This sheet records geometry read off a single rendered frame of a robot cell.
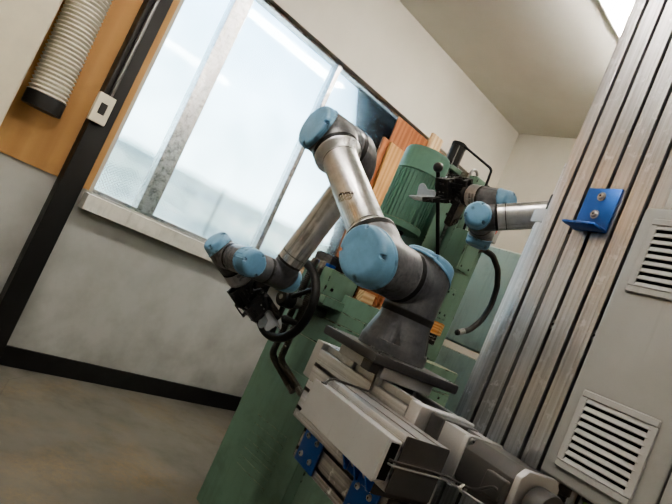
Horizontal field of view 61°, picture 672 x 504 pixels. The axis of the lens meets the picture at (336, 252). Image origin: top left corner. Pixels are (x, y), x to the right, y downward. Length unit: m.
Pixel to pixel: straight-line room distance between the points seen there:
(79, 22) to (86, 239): 0.94
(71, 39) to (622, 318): 2.21
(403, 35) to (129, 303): 2.31
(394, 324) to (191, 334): 2.16
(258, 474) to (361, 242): 1.14
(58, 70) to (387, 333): 1.82
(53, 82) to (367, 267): 1.77
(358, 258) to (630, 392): 0.51
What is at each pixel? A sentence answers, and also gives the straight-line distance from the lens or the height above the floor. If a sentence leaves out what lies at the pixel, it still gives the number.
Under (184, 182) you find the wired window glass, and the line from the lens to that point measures 3.07.
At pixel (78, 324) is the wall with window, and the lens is 2.97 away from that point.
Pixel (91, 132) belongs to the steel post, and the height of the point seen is 1.10.
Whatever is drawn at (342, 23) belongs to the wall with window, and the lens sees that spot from 3.52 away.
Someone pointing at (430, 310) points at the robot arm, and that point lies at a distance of 1.19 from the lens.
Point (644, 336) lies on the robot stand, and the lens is 0.98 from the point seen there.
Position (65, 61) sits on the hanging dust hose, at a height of 1.29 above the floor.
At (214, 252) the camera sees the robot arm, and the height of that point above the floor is 0.86.
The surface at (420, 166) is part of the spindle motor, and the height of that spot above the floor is 1.43.
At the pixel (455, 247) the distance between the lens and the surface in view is 2.14.
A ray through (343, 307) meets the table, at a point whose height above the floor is 0.86.
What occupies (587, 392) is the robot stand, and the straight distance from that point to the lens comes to 1.00.
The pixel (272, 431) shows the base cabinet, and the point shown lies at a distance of 2.02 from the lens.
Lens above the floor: 0.89
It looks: 4 degrees up
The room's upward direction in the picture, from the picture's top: 24 degrees clockwise
